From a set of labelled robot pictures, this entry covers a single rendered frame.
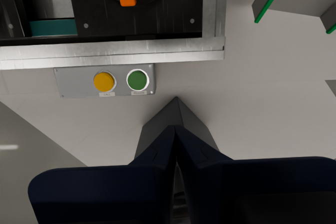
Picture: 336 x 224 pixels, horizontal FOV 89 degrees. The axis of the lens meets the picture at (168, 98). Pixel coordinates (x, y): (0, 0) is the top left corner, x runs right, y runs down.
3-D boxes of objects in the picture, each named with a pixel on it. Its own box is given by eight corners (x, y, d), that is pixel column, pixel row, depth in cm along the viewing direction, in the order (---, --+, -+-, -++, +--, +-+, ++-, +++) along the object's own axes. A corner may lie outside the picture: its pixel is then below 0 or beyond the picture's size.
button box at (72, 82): (156, 88, 43) (155, 95, 37) (73, 91, 43) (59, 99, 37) (154, 60, 41) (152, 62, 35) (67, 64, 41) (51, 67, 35)
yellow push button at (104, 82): (116, 89, 38) (114, 91, 36) (98, 90, 38) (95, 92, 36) (114, 71, 37) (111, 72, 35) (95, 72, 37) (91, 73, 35)
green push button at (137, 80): (148, 87, 38) (147, 90, 36) (130, 88, 38) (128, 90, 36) (146, 69, 37) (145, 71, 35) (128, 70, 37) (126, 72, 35)
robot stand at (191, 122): (174, 155, 54) (179, 215, 35) (142, 126, 51) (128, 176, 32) (208, 127, 51) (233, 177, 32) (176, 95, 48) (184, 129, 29)
